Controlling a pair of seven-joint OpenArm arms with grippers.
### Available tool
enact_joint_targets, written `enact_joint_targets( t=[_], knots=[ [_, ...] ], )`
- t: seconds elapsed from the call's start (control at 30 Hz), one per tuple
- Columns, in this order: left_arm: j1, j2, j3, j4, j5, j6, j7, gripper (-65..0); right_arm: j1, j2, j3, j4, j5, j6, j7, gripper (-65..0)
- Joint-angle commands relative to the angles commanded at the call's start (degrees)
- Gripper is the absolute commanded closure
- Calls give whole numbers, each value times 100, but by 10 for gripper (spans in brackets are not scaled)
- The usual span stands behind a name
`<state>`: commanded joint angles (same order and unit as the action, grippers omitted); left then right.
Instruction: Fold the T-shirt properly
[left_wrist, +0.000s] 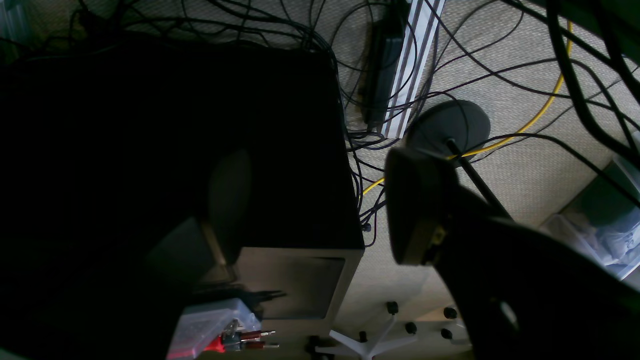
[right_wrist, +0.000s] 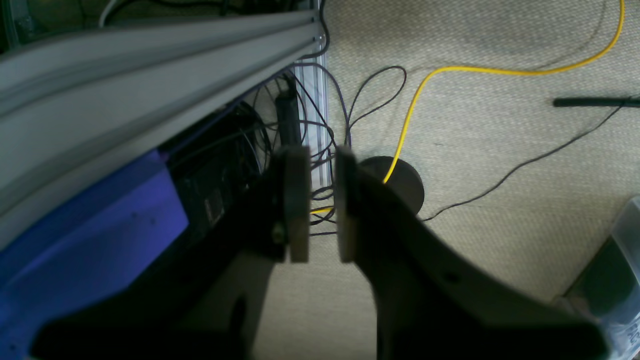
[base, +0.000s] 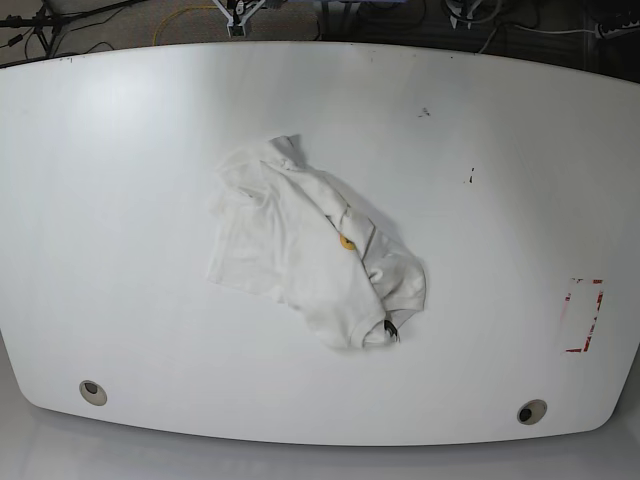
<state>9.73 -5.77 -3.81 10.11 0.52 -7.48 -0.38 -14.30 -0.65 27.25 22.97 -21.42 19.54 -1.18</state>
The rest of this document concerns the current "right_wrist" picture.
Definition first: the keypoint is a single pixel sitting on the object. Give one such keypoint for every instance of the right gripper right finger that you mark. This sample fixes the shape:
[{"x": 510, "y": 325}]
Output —
[{"x": 430, "y": 303}]

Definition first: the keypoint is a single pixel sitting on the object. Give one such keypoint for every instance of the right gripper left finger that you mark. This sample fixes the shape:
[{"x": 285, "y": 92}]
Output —
[{"x": 202, "y": 301}]

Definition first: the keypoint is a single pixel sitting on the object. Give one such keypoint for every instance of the blue panel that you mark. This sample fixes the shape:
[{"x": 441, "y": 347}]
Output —
[{"x": 89, "y": 248}]

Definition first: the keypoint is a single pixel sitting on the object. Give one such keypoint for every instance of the black round floor disc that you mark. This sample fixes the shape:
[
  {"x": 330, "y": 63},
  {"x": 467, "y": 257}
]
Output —
[{"x": 404, "y": 180}]

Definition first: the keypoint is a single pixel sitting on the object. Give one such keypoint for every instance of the black electronics box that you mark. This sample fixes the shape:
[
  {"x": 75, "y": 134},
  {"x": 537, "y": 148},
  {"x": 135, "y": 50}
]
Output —
[{"x": 211, "y": 171}]

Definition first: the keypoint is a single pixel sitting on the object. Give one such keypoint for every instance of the clear plastic storage box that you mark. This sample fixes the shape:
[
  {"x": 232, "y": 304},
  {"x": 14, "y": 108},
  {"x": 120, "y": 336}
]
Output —
[{"x": 607, "y": 292}]

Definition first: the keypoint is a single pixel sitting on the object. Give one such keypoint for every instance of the black tripod stand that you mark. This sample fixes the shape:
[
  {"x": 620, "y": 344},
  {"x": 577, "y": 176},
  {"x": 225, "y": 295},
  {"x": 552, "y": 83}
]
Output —
[{"x": 597, "y": 101}]

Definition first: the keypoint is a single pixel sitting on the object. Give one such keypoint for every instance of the grey aluminium frame rail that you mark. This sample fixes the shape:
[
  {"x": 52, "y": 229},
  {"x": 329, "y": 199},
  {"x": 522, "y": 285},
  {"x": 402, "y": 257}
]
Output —
[{"x": 79, "y": 107}]

